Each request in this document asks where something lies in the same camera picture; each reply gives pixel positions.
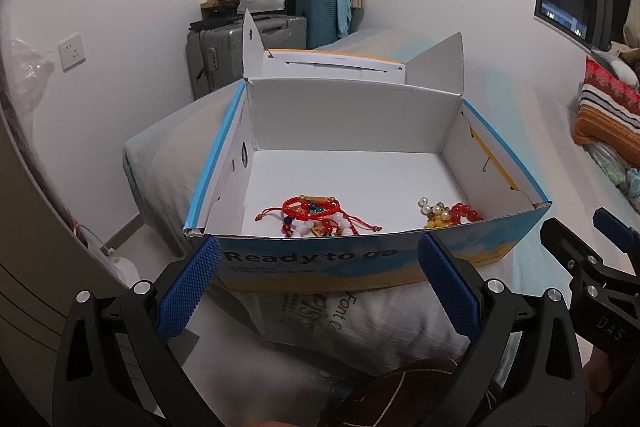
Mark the red string bracelet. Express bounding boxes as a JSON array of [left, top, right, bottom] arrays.
[[256, 193, 383, 238]]

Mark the blue suitcase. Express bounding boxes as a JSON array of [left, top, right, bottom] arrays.
[[280, 0, 353, 50]]

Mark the grey suitcase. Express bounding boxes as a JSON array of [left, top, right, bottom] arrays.
[[186, 13, 307, 100]]

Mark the multicoloured glass bead bracelet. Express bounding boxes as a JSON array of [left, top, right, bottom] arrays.
[[281, 203, 331, 239]]

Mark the white floor appliance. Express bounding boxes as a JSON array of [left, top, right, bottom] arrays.
[[102, 252, 142, 293]]

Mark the yellow bead bracelet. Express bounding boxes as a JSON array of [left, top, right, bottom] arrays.
[[424, 213, 463, 229]]

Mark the small pearl bracelet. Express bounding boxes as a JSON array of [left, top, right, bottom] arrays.
[[417, 198, 451, 218]]

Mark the black gold box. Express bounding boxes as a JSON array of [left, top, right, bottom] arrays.
[[200, 0, 242, 26]]

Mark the striped folded blanket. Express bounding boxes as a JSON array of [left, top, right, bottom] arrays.
[[572, 57, 640, 152]]

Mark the white wall socket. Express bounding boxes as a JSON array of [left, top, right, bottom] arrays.
[[57, 33, 87, 71]]

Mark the white pink bead bracelet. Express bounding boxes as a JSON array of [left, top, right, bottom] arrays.
[[295, 213, 358, 239]]

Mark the clear plastic bag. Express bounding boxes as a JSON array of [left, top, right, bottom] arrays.
[[0, 37, 56, 108]]

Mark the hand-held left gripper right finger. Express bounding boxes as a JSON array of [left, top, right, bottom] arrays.
[[417, 232, 586, 427]]

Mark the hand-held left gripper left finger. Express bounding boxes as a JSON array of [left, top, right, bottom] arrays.
[[52, 237, 222, 427]]

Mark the light blue cloth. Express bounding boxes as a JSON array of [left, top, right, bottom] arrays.
[[332, 0, 354, 38]]

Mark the white cardboard box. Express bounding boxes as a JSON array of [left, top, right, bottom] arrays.
[[184, 8, 552, 295]]

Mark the large red bead bracelet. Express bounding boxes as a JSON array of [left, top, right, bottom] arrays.
[[447, 202, 483, 225]]

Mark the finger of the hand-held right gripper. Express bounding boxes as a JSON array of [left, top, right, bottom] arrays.
[[540, 218, 609, 303], [592, 208, 640, 250]]

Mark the floral blanket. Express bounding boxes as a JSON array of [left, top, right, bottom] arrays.
[[585, 142, 640, 202]]

